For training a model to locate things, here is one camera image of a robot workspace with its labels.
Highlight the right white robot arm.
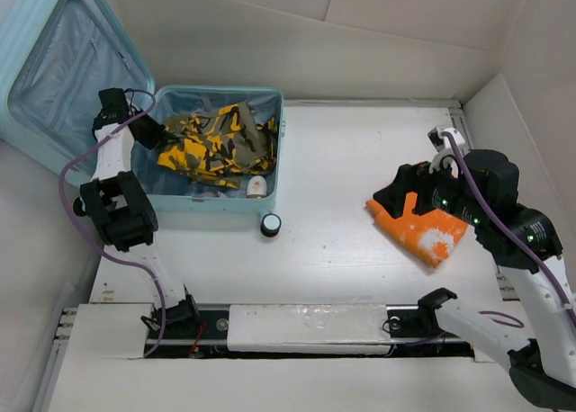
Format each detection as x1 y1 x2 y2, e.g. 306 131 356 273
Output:
373 149 575 411

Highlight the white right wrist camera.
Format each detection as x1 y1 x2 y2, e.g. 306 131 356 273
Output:
427 127 466 162

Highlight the purple cable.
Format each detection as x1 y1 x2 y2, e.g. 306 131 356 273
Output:
443 130 576 336
58 87 168 358

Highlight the camouflage yellow green garment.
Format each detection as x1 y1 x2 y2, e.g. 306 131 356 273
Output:
157 102 279 190

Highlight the white egg-shaped cosmetic case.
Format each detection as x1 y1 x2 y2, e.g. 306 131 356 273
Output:
246 175 267 199

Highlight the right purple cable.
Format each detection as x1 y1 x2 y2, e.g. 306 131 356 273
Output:
443 130 576 336

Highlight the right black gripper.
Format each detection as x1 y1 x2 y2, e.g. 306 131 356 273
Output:
373 149 488 227

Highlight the light blue hardshell suitcase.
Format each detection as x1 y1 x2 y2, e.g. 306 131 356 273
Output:
0 0 287 238

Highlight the orange tie-dye cloth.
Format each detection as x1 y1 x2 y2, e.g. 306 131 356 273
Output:
365 191 468 268

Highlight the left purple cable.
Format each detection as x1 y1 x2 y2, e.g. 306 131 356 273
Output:
58 87 168 358

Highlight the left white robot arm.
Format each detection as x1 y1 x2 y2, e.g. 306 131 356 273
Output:
74 88 201 337

